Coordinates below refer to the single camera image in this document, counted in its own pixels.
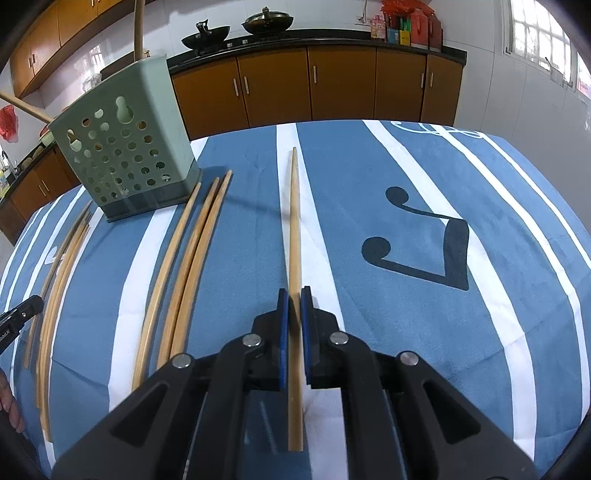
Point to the metal faucet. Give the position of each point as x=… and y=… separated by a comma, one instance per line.
x=5, y=161

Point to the blue white striped tablecloth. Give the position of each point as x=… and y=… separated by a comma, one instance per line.
x=369, y=207

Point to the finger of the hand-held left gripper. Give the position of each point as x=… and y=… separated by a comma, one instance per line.
x=23, y=311

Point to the red hanging plastic bag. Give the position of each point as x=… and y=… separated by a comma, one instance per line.
x=7, y=122

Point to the brown upper kitchen cabinets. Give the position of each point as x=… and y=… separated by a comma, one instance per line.
x=55, y=37

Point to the red plastic jug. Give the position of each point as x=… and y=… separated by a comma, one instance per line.
x=435, y=30
x=419, y=27

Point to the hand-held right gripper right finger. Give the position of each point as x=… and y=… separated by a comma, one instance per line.
x=308, y=341

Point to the black wok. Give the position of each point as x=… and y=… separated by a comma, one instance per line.
x=205, y=34

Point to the black kitchen countertop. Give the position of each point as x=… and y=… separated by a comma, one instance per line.
x=323, y=41

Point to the green perforated utensil holder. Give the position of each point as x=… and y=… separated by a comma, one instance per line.
x=147, y=115

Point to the lidded metal pot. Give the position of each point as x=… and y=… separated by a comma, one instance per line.
x=268, y=21

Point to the brown lower kitchen cabinets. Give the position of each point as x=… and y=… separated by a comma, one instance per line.
x=277, y=87

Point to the pink box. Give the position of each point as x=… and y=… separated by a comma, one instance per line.
x=378, y=27

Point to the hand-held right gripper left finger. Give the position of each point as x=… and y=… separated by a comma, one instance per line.
x=282, y=341

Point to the person's left hand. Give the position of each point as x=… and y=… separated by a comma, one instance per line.
x=7, y=397

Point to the barred window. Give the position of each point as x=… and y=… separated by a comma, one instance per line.
x=535, y=32

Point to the brown kitchen cabinets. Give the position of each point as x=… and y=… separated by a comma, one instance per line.
x=277, y=87
x=55, y=37

